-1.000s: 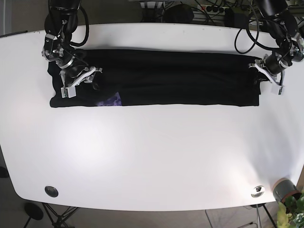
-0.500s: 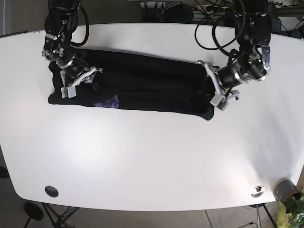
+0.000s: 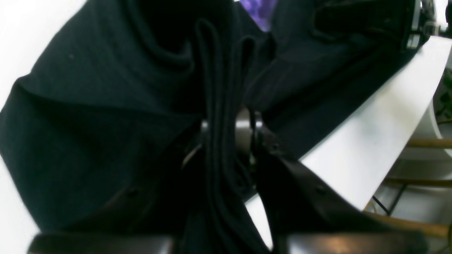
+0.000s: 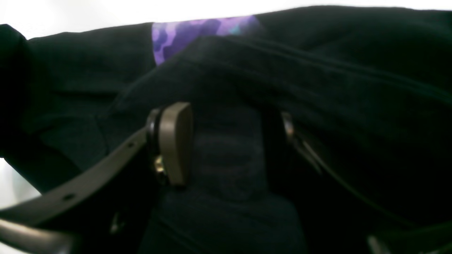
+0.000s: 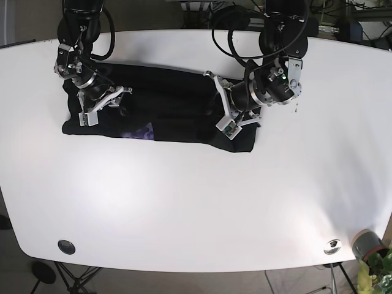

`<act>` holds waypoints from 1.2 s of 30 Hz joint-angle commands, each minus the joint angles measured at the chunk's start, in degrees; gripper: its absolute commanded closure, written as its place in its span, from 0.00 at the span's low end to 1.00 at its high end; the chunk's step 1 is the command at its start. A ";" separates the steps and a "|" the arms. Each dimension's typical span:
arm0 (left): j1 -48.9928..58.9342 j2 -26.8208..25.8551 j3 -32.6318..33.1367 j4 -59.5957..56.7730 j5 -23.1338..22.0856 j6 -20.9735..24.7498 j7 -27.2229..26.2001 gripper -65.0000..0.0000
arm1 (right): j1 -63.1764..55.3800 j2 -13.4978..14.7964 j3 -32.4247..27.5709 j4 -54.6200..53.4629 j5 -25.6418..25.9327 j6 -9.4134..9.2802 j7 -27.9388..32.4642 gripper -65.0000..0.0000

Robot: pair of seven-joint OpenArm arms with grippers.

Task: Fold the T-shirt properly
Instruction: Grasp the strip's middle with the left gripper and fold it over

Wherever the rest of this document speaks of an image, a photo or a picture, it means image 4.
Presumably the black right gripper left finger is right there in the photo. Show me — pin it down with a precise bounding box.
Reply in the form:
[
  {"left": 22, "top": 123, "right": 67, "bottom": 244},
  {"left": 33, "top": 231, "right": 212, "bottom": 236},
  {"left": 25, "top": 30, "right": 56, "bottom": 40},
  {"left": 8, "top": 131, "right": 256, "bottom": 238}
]
[{"left": 1, "top": 102, "right": 194, "bottom": 254}]

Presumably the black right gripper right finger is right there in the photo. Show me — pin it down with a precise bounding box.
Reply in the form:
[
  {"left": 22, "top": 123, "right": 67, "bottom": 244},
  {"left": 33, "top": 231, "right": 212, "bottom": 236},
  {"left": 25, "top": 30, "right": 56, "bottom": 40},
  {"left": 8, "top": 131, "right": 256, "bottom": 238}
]
[{"left": 279, "top": 111, "right": 451, "bottom": 254}]

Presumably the black graphic T-shirt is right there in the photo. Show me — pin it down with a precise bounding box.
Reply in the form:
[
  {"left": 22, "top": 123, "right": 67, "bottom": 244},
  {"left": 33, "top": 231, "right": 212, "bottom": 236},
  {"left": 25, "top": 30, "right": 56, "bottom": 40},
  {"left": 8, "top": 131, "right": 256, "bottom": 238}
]
[{"left": 1, "top": 5, "right": 452, "bottom": 254}]

